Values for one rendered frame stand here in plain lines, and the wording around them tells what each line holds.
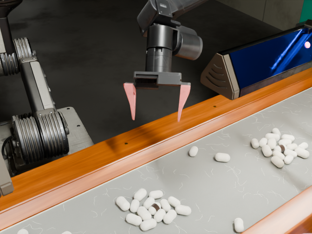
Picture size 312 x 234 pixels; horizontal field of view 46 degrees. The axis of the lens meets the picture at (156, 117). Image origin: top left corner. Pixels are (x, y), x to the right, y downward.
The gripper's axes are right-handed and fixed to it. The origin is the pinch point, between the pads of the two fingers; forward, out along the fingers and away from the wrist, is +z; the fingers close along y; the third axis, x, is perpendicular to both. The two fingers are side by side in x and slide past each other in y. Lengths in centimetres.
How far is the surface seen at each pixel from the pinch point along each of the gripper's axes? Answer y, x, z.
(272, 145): -29.5, -19.2, 3.9
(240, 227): -18.2, 2.2, 21.8
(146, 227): 0.7, 3.0, 22.8
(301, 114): -42, -35, -7
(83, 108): 62, -171, -23
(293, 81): -43, -46, -19
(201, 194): -10.7, -6.9, 16.4
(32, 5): 184, -353, -173
